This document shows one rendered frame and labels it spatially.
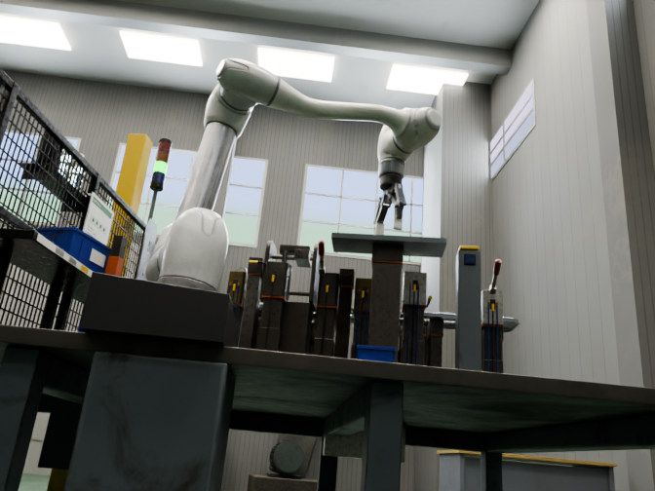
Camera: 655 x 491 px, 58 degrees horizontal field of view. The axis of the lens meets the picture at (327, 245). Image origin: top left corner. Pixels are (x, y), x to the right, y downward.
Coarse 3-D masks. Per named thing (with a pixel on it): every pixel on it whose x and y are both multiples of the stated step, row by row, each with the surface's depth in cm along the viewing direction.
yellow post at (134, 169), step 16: (128, 144) 306; (144, 144) 306; (128, 160) 303; (144, 160) 307; (128, 176) 299; (144, 176) 308; (128, 192) 296; (112, 224) 290; (128, 224) 291; (112, 240) 287; (128, 240) 292; (64, 480) 249
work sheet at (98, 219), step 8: (96, 200) 251; (88, 208) 244; (96, 208) 252; (104, 208) 259; (88, 216) 245; (96, 216) 252; (104, 216) 259; (112, 216) 266; (88, 224) 245; (96, 224) 252; (104, 224) 259; (88, 232) 245; (96, 232) 253; (104, 232) 260; (104, 240) 260
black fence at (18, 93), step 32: (0, 128) 187; (32, 128) 206; (0, 160) 190; (32, 160) 207; (32, 192) 207; (96, 192) 251; (32, 224) 208; (128, 256) 288; (32, 288) 212; (64, 320) 231
